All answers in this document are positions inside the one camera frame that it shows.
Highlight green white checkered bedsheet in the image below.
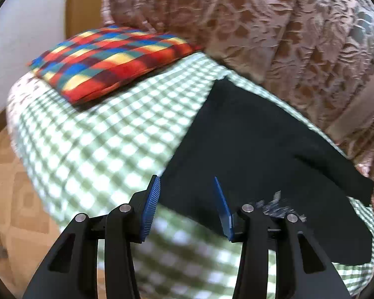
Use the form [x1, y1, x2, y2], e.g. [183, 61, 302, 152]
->
[6, 51, 374, 299]

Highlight beige curtain tieback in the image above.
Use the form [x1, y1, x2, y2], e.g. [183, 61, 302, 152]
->
[326, 75, 374, 145]

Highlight brown floral curtain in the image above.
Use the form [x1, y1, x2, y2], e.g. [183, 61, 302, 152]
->
[102, 0, 374, 207]

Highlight multicolour checkered pillow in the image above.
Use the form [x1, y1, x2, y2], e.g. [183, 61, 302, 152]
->
[29, 26, 200, 105]

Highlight black embroidered pants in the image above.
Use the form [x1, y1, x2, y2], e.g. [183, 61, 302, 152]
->
[160, 78, 374, 265]

